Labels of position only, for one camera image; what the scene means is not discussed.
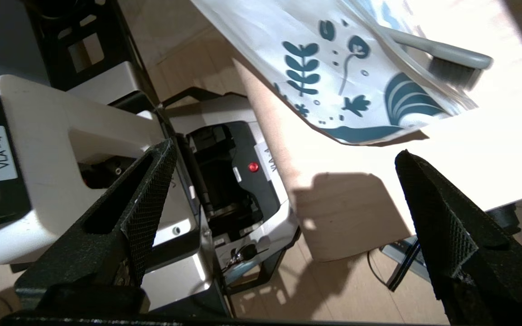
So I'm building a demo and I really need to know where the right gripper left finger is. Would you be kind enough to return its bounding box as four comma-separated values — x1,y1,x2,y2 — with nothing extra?
15,138,178,309

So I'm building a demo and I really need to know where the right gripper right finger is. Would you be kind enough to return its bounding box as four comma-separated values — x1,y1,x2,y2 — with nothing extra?
395,149,522,326

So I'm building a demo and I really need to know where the grey toothbrush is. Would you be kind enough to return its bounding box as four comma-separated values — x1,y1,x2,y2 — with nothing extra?
378,25,494,91

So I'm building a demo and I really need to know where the white blue-patterned zip pouch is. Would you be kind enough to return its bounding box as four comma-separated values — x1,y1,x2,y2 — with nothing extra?
190,0,480,146

